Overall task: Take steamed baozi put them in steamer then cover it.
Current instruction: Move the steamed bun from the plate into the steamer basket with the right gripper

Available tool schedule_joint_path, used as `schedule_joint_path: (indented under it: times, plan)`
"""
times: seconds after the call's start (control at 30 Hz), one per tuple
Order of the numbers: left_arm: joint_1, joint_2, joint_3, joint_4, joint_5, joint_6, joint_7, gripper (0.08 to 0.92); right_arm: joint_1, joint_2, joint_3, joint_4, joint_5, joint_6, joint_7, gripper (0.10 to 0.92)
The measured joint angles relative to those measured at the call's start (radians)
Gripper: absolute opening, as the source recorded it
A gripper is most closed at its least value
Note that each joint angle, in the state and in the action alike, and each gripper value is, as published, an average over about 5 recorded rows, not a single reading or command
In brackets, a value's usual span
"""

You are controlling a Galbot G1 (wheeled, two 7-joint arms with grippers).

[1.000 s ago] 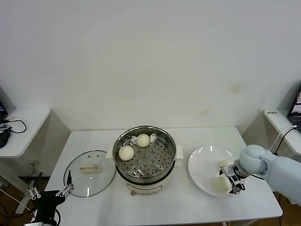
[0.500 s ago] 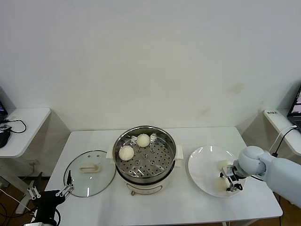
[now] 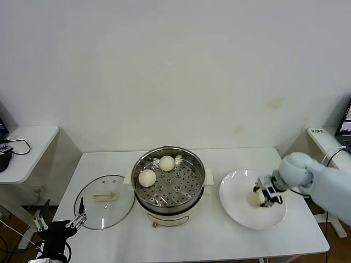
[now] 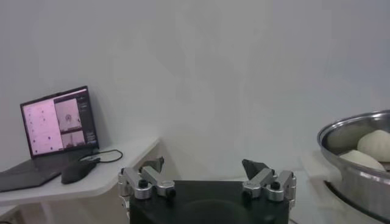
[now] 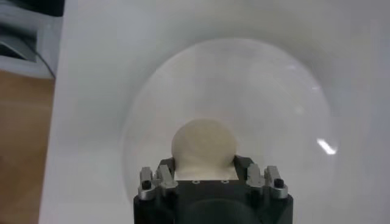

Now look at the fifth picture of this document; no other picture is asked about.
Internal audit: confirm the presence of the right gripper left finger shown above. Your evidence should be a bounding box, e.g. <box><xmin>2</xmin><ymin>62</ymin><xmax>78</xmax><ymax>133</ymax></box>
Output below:
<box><xmin>137</xmin><ymin>156</ymin><xmax>180</xmax><ymax>201</ymax></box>

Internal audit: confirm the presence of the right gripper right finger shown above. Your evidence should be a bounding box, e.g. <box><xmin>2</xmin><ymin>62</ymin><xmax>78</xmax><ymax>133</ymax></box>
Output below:
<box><xmin>233</xmin><ymin>155</ymin><xmax>289</xmax><ymax>200</ymax></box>

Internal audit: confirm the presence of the white steamed baozi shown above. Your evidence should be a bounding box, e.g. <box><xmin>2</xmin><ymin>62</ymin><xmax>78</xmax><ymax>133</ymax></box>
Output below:
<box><xmin>171</xmin><ymin>117</ymin><xmax>239</xmax><ymax>181</ymax></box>

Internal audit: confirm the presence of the white round plate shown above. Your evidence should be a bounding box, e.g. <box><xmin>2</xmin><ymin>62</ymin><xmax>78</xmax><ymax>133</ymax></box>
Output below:
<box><xmin>121</xmin><ymin>38</ymin><xmax>339</xmax><ymax>214</ymax></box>

